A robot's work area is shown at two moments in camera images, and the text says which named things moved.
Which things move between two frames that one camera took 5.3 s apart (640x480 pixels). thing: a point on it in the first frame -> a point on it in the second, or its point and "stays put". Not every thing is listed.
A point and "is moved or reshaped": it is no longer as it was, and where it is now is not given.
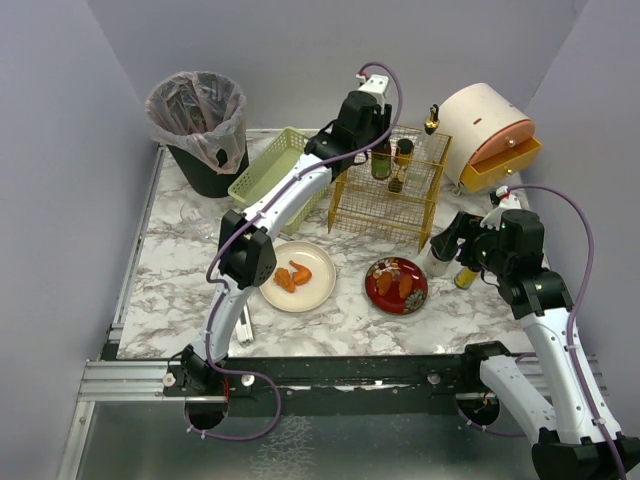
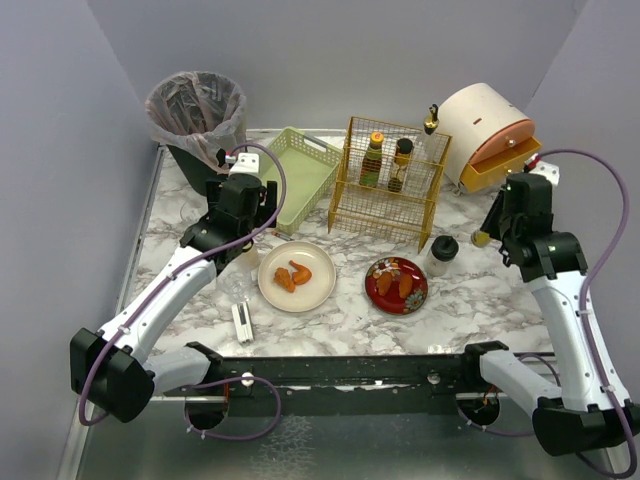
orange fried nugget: x=283 y=278 stays put
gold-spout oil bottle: x=433 y=123 stays put
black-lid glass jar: x=442 y=252 stays put
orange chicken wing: x=303 y=275 stays put
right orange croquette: x=405 y=284 stays put
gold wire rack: x=396 y=187 stays put
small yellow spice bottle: x=464 y=277 is moved or reshaped
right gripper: x=461 y=232 -> x=495 y=220
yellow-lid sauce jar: x=381 y=161 is moved or reshaped
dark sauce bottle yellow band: x=401 y=160 stays put
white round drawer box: x=485 y=137 stays put
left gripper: x=381 y=133 -> x=271 y=198
